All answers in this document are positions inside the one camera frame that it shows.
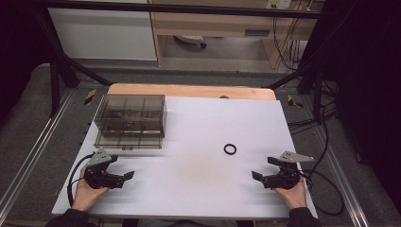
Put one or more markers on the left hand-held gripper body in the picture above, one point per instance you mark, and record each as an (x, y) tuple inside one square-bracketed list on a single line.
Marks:
[(100, 178)]

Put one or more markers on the light wooden desk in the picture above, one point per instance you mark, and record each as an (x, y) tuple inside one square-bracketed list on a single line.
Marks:
[(214, 26)]

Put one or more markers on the black metal frame bar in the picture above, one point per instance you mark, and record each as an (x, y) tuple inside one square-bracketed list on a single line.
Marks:
[(189, 8)]

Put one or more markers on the white cabinet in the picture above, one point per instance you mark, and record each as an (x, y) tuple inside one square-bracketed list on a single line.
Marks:
[(101, 34)]

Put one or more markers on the person's right hand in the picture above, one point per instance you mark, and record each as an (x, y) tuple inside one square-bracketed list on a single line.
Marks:
[(293, 195)]

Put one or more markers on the smoky clear compartment box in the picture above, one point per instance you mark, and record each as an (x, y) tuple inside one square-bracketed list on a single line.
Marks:
[(130, 121)]

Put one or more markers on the white chair base with caster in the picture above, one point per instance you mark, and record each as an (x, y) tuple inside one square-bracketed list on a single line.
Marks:
[(190, 39)]

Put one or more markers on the black curtain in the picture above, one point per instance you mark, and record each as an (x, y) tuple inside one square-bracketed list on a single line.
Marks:
[(372, 94)]

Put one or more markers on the white wall socket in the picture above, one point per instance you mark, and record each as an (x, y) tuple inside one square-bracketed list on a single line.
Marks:
[(277, 3)]

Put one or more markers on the person's left hand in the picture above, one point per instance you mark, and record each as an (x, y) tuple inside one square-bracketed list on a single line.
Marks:
[(85, 194)]

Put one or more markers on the yellow black striped tape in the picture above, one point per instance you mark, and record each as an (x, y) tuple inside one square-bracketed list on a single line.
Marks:
[(90, 96), (293, 101)]

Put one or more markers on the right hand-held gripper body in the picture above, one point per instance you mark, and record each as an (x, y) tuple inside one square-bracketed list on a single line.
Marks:
[(283, 178)]

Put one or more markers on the aluminium floor rail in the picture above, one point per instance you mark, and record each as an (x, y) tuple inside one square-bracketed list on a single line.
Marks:
[(343, 176), (34, 151)]

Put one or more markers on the black metal frame stand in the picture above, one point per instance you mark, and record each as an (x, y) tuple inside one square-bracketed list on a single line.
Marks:
[(58, 72), (310, 72)]

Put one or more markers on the white work board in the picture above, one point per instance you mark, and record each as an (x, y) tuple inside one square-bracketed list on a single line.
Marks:
[(195, 183)]

